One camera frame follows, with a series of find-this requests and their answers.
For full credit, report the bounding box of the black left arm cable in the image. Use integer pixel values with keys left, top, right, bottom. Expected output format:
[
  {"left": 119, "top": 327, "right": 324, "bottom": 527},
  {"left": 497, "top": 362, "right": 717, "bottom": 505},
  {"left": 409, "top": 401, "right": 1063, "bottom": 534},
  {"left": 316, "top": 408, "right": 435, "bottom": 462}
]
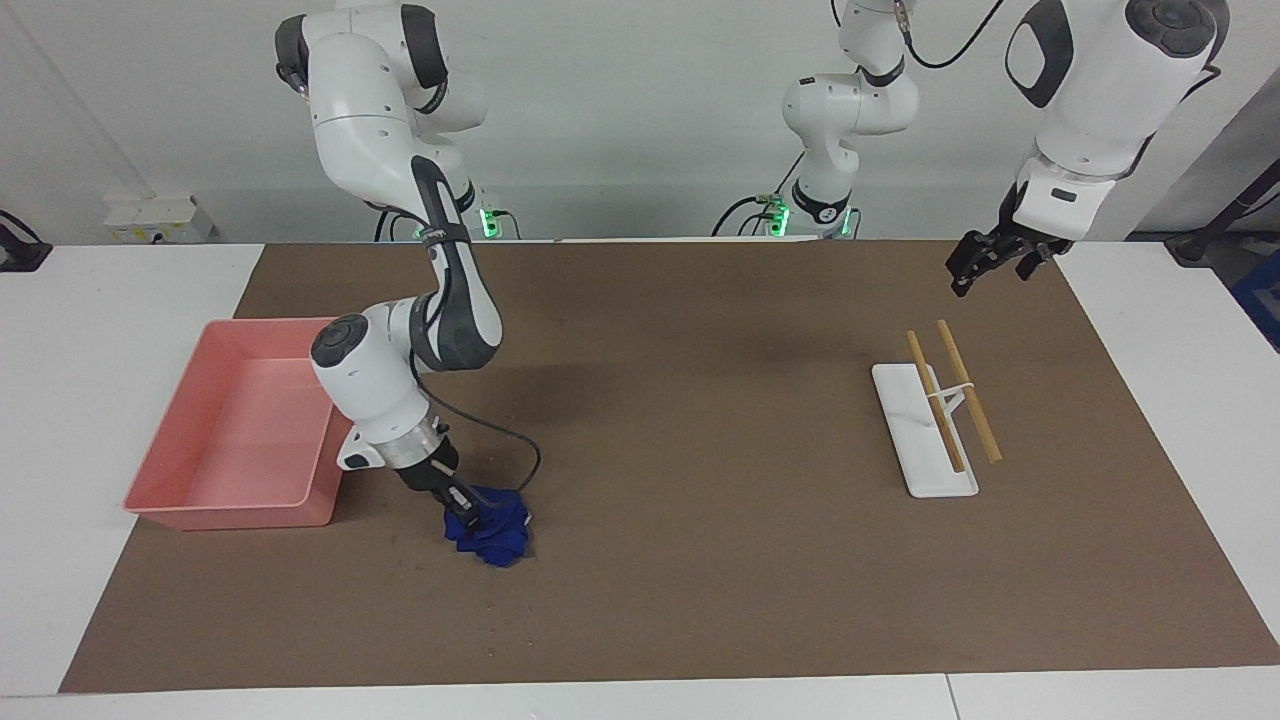
[{"left": 893, "top": 0, "right": 1006, "bottom": 72}]

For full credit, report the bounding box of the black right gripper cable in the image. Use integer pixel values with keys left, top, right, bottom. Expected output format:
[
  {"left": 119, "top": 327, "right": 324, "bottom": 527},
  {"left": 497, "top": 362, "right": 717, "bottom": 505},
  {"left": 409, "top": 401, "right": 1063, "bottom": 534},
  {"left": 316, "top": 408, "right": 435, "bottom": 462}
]
[{"left": 409, "top": 345, "right": 543, "bottom": 498}]

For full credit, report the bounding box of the black right base cable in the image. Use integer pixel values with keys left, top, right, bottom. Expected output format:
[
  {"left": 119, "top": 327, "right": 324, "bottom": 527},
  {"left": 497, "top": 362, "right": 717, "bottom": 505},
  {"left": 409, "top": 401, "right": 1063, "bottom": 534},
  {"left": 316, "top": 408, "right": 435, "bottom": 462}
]
[{"left": 373, "top": 203, "right": 426, "bottom": 244}]

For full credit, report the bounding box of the brown table mat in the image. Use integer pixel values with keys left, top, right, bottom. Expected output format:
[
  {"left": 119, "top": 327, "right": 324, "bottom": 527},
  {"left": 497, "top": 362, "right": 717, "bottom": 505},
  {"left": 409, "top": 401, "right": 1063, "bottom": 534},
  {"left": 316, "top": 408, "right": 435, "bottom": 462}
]
[{"left": 58, "top": 238, "right": 1280, "bottom": 694}]

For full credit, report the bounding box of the white power strip box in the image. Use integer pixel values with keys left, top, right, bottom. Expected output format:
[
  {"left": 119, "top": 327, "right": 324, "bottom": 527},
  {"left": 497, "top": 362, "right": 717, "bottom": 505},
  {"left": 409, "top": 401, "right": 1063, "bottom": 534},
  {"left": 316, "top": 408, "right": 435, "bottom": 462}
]
[{"left": 104, "top": 194, "right": 215, "bottom": 245}]

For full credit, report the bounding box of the black left base cable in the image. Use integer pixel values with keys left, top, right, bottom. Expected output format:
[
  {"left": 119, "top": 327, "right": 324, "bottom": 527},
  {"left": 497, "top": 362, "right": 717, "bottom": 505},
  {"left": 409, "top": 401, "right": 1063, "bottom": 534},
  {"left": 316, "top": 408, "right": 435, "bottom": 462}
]
[{"left": 711, "top": 150, "right": 807, "bottom": 238}]

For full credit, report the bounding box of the white rack with wooden rods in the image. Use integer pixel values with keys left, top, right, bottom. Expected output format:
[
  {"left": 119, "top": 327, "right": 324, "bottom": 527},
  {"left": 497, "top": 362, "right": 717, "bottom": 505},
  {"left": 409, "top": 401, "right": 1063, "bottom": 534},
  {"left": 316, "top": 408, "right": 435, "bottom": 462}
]
[{"left": 871, "top": 362, "right": 980, "bottom": 499}]

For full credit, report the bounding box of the pink plastic bin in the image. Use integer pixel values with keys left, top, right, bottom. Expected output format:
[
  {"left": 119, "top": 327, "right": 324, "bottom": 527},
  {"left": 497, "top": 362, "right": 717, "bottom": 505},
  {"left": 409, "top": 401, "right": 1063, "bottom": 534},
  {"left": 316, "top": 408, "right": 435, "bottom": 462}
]
[{"left": 122, "top": 316, "right": 353, "bottom": 531}]

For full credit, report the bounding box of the black table clamp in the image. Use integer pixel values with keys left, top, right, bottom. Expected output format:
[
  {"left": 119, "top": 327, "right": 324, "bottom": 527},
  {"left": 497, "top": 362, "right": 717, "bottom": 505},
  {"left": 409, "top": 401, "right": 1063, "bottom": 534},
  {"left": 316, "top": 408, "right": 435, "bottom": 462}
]
[{"left": 0, "top": 209, "right": 54, "bottom": 273}]

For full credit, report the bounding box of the black base cable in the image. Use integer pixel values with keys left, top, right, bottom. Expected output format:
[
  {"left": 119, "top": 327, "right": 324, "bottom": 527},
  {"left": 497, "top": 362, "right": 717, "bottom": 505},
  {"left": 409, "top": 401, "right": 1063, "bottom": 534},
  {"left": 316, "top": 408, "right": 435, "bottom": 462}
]
[
  {"left": 373, "top": 203, "right": 426, "bottom": 244},
  {"left": 711, "top": 150, "right": 807, "bottom": 238}
]

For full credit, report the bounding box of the black stand leg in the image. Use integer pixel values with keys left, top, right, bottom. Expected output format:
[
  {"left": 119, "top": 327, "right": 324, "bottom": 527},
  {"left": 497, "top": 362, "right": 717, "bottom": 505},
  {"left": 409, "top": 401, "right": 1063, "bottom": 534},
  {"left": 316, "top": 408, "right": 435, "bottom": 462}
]
[{"left": 1127, "top": 155, "right": 1280, "bottom": 268}]

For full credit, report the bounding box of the wooden rack rod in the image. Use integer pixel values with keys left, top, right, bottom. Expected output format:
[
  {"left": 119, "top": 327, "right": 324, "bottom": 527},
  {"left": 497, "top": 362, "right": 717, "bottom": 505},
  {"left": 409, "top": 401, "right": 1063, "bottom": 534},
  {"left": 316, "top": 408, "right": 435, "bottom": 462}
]
[
  {"left": 936, "top": 319, "right": 1003, "bottom": 464},
  {"left": 906, "top": 330, "right": 967, "bottom": 474}
]

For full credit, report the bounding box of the blue towel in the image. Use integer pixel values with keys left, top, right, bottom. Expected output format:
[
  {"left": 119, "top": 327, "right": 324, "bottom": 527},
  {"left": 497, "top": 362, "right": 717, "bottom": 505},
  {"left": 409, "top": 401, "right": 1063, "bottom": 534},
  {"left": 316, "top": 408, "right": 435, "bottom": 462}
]
[{"left": 443, "top": 486, "right": 533, "bottom": 569}]

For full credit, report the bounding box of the blue crate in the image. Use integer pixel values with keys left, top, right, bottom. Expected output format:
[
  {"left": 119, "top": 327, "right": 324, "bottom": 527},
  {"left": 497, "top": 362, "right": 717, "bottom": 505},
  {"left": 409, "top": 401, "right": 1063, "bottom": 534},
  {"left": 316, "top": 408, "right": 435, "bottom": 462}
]
[{"left": 1231, "top": 250, "right": 1280, "bottom": 354}]

